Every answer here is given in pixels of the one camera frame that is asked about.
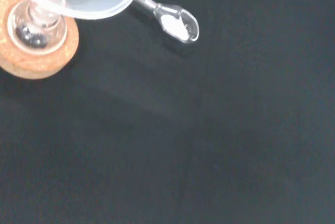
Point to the glass weighing funnel with powder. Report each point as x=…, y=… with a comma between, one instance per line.
x=180, y=26

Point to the black bench cloth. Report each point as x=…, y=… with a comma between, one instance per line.
x=183, y=143

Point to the glass round-bottom flask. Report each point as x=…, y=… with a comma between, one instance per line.
x=36, y=38

